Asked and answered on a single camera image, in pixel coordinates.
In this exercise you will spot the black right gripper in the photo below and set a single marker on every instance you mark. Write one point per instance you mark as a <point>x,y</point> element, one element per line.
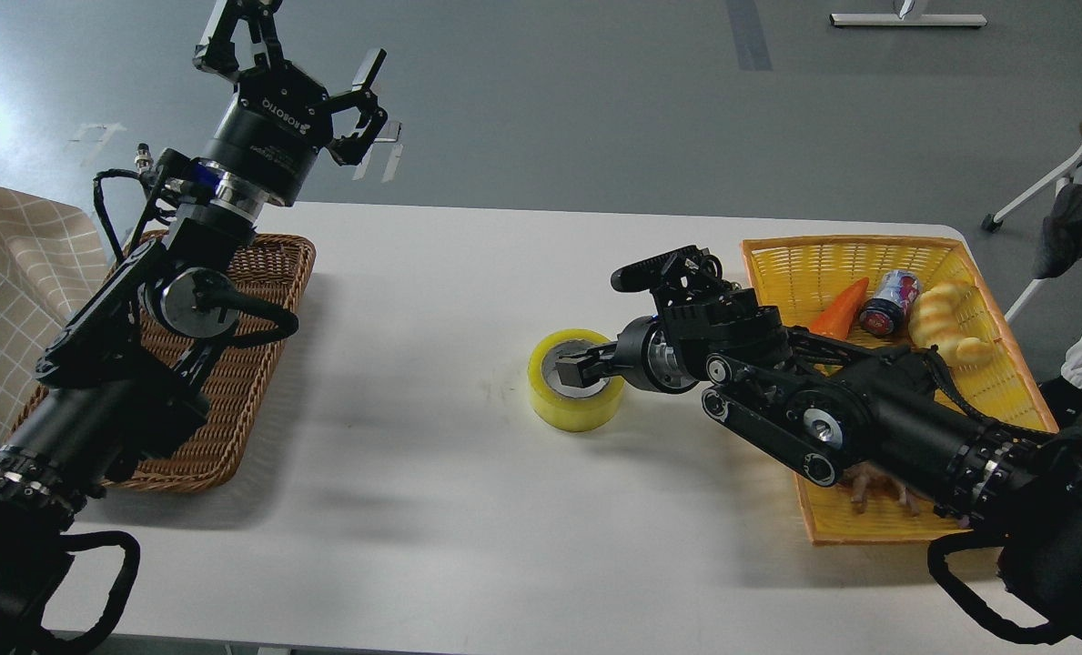
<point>642,356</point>

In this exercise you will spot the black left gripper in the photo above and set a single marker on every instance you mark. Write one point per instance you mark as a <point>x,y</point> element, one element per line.
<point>267,132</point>

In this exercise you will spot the yellow tape roll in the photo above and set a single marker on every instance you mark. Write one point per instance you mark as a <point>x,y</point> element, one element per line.
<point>570,409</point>

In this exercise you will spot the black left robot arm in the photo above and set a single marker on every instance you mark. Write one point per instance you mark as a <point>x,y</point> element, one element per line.
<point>64,593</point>

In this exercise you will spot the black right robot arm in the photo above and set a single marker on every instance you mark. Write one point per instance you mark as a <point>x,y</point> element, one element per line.
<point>819,405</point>

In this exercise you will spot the yellow plastic basket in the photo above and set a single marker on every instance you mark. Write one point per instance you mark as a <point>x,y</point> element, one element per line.
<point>802,275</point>

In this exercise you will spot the orange toy carrot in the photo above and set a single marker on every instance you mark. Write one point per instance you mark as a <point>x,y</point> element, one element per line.
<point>837,319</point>

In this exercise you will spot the brown wicker basket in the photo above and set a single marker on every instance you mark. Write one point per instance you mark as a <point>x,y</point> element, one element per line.
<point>240,364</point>

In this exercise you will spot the beige checkered cloth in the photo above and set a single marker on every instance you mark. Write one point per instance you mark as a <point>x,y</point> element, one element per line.
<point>52,260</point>

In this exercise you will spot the brown toy lion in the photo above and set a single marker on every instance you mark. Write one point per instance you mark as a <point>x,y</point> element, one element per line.
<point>860,478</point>

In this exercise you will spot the small drink can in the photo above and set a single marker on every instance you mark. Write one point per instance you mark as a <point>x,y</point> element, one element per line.
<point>888,308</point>

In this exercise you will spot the toy bread loaf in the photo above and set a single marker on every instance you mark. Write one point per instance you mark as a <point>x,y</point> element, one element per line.
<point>933,323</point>

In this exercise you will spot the white stand base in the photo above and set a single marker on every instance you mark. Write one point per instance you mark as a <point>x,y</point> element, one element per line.
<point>912,14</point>

